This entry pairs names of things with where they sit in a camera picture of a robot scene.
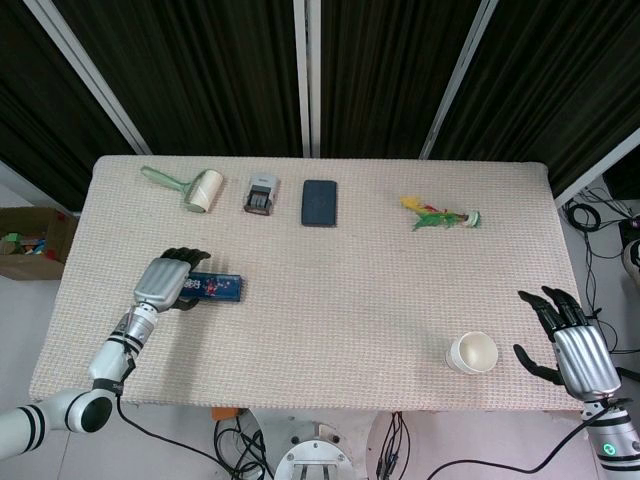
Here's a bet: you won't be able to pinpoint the white frame post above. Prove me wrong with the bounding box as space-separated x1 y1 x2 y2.
22 0 153 155
419 0 499 160
553 127 640 209
293 0 321 157

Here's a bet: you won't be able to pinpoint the thin black cable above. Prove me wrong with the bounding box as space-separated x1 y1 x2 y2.
562 187 640 356

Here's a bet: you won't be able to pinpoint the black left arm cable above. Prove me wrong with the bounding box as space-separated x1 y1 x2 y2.
115 394 236 480

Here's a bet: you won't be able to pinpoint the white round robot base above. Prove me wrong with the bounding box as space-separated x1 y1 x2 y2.
248 409 374 480

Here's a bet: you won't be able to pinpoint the blue glasses case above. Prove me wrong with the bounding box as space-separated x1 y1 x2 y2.
180 271 249 304

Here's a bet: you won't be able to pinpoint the colourful toy blocks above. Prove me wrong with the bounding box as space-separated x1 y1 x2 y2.
0 230 56 259

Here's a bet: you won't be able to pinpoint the white paper cup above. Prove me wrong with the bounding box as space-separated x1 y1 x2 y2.
445 331 499 375

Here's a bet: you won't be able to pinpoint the green-handled lint roller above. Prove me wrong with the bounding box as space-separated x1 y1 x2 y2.
140 166 224 215

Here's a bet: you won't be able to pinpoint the colourful feather shuttlecock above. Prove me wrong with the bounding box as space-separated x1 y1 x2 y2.
399 195 483 232

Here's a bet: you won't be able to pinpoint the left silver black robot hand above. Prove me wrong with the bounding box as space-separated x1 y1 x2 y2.
130 246 212 314

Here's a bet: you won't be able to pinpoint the beige woven tablecloth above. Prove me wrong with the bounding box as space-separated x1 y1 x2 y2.
29 154 594 412

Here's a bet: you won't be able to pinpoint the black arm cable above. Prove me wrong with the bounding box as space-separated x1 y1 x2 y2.
429 419 596 474
115 394 236 480

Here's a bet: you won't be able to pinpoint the black hanging cable bundle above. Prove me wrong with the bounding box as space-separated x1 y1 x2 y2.
377 410 412 480

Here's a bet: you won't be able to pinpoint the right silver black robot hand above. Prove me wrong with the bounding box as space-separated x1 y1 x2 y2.
513 285 622 402

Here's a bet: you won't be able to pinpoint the brown cardboard box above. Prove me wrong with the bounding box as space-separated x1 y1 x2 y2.
0 206 79 281

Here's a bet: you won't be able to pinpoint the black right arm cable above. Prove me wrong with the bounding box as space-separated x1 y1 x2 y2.
429 419 596 474

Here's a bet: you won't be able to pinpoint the black floor cable bundle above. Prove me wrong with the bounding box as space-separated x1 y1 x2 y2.
213 417 275 480

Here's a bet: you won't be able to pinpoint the grey date stamp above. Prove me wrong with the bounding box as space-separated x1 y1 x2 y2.
243 173 279 217

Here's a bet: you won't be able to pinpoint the black pleated curtain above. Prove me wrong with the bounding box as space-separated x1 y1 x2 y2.
52 0 304 157
318 0 484 160
0 0 139 211
432 0 640 199

